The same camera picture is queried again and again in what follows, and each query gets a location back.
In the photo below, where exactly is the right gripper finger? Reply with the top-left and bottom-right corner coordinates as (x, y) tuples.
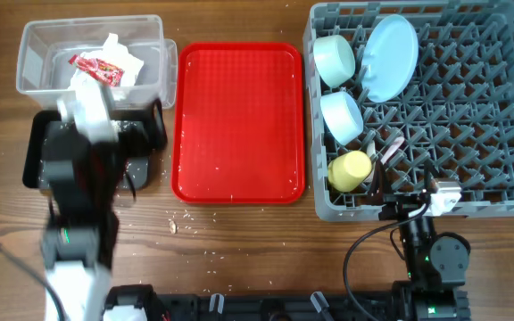
(422, 160), (438, 193)
(369, 160), (391, 205)

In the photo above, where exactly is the food scraps and rice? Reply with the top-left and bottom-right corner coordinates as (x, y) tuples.
(57, 120), (136, 133)

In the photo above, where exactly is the yellow plastic cup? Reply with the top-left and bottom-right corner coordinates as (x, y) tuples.
(327, 151), (372, 193)

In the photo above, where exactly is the white plastic spoon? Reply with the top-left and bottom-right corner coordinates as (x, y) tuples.
(364, 141), (377, 184)

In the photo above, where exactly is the white plastic fork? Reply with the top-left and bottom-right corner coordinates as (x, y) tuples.
(380, 136), (405, 164)

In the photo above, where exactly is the white napkin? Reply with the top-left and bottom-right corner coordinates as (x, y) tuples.
(69, 33), (145, 90)

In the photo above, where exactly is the red snack wrapper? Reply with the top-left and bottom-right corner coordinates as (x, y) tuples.
(69, 54), (124, 86)

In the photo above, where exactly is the light blue bowl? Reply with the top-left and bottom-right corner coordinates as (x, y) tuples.
(320, 92), (363, 145)

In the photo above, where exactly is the light blue plate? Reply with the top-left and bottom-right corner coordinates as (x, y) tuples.
(361, 14), (419, 103)

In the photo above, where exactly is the mint green bowl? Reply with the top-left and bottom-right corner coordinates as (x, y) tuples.
(313, 35), (356, 88)

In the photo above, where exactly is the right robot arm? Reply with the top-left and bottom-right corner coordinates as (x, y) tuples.
(369, 160), (471, 321)

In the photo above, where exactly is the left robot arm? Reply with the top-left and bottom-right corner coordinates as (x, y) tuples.
(41, 101), (170, 320)

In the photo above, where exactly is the grey dishwasher rack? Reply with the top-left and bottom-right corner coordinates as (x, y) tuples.
(303, 1), (514, 221)

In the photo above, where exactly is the black plastic tray bin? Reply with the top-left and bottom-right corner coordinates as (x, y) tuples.
(22, 106), (154, 190)

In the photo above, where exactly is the red serving tray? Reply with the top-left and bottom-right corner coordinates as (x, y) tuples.
(171, 42), (305, 204)

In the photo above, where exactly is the nut scrap on table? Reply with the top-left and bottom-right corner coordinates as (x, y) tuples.
(170, 221), (178, 235)

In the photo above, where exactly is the clear plastic bin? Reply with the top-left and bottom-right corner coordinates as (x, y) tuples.
(16, 14), (178, 109)

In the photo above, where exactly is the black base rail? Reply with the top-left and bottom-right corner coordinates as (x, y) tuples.
(158, 292), (471, 321)

